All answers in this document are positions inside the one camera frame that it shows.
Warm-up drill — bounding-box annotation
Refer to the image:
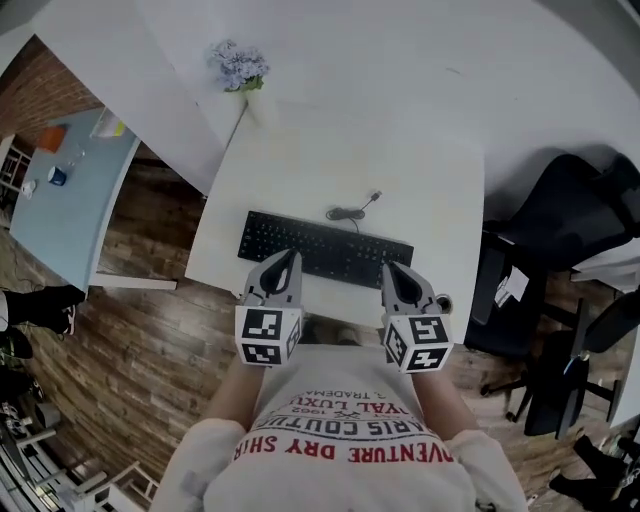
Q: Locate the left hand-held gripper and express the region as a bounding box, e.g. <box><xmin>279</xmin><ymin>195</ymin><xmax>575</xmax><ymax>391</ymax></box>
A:
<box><xmin>234</xmin><ymin>249</ymin><xmax>305</xmax><ymax>369</ymax></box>

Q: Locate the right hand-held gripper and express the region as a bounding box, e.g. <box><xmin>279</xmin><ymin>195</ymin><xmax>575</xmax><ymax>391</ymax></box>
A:
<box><xmin>380</xmin><ymin>262</ymin><xmax>454</xmax><ymax>375</ymax></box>

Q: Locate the black keyboard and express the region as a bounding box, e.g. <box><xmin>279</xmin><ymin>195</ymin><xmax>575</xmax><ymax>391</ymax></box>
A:
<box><xmin>237</xmin><ymin>209</ymin><xmax>415</xmax><ymax>291</ymax></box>

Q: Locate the black keyboard cable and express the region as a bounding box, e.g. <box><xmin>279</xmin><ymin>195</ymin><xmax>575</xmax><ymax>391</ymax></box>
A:
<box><xmin>325</xmin><ymin>189</ymin><xmax>385</xmax><ymax>236</ymax></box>

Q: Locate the person's left forearm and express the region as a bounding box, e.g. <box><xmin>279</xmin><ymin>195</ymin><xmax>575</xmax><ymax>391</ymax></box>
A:
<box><xmin>204</xmin><ymin>359</ymin><xmax>267</xmax><ymax>434</ymax></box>

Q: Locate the person's right forearm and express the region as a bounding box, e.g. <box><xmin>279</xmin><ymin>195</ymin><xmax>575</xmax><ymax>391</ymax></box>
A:
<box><xmin>409</xmin><ymin>367</ymin><xmax>482</xmax><ymax>442</ymax></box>

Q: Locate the white paper tag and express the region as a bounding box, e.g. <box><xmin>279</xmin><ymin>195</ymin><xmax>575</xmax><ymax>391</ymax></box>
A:
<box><xmin>494</xmin><ymin>267</ymin><xmax>528</xmax><ymax>307</ymax></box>

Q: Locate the white desk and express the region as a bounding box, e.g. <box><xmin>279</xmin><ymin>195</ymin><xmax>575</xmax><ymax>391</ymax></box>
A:
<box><xmin>569</xmin><ymin>247</ymin><xmax>640</xmax><ymax>287</ymax></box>
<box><xmin>184</xmin><ymin>119</ymin><xmax>486</xmax><ymax>346</ymax></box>

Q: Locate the white vase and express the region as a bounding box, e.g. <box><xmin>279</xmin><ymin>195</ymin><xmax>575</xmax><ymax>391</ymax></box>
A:
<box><xmin>244</xmin><ymin>91</ymin><xmax>279</xmax><ymax>126</ymax></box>

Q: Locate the person's white printed shirt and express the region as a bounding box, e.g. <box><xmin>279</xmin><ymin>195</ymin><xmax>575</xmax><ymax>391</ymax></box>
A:
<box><xmin>162</xmin><ymin>344</ymin><xmax>529</xmax><ymax>512</ymax></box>

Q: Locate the blue artificial flower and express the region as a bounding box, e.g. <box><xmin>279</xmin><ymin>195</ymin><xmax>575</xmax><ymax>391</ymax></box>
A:
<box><xmin>207</xmin><ymin>39</ymin><xmax>270</xmax><ymax>94</ymax></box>

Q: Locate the light blue table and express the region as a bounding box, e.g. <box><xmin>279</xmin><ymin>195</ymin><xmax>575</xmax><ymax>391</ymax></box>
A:
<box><xmin>9</xmin><ymin>107</ymin><xmax>179</xmax><ymax>292</ymax></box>

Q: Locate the white yellow packet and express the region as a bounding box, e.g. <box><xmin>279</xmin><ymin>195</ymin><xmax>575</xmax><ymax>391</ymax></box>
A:
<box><xmin>89</xmin><ymin>107</ymin><xmax>127</xmax><ymax>140</ymax></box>

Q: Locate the orange box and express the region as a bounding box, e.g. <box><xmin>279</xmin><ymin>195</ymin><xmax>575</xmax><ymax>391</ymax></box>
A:
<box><xmin>38</xmin><ymin>125</ymin><xmax>68</xmax><ymax>153</ymax></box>

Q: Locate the white metal rack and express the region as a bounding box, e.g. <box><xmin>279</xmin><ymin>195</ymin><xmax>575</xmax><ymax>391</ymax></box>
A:
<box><xmin>0</xmin><ymin>399</ymin><xmax>161</xmax><ymax>512</ymax></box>

